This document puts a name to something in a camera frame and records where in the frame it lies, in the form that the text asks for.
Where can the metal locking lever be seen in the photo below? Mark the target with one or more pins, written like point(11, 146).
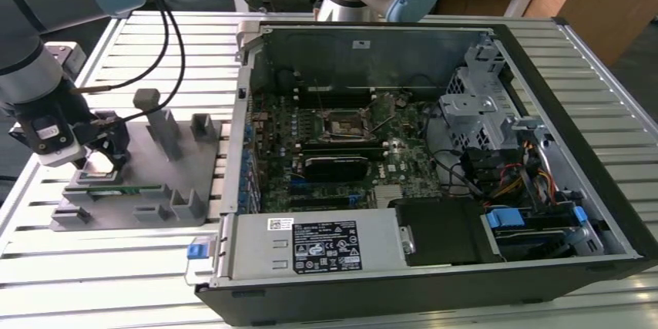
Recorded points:
point(320, 101)
point(387, 121)

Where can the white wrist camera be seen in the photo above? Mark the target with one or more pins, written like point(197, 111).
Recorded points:
point(51, 155)

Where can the metal drive cage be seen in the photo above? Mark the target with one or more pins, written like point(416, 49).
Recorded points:
point(471, 111)

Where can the hard disk in blue carrier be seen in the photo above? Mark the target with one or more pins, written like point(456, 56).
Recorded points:
point(507, 219)

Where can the blue case latch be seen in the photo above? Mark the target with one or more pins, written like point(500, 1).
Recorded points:
point(201, 251)

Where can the black graphics card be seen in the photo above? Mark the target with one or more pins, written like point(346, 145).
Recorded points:
point(334, 170)

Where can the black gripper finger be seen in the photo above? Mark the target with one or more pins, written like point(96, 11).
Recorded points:
point(82, 163)
point(120, 144)

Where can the grey parts rack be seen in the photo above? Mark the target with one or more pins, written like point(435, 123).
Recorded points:
point(154, 159)

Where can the silver power supply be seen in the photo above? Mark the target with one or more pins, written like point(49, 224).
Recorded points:
point(248, 248)

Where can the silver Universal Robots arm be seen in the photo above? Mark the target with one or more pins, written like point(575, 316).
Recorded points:
point(31, 55)

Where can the blue board connector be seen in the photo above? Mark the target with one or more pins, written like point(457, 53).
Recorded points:
point(354, 201)

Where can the green motherboard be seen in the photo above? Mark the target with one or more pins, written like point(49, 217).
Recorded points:
point(407, 140)

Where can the black RAM slot bank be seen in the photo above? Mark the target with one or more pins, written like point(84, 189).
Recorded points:
point(334, 95)
point(340, 148)

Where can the silver chipset heatsink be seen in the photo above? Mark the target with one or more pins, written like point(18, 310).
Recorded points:
point(388, 195)

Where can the black plastic shroud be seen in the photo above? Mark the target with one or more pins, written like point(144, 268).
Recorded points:
point(448, 229)

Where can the black PC case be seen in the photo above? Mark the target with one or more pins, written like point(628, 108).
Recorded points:
point(412, 302)

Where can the green RAM stick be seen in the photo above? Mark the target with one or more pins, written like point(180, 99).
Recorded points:
point(116, 190)

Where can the wooden cabinet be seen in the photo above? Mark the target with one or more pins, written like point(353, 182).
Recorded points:
point(607, 5)

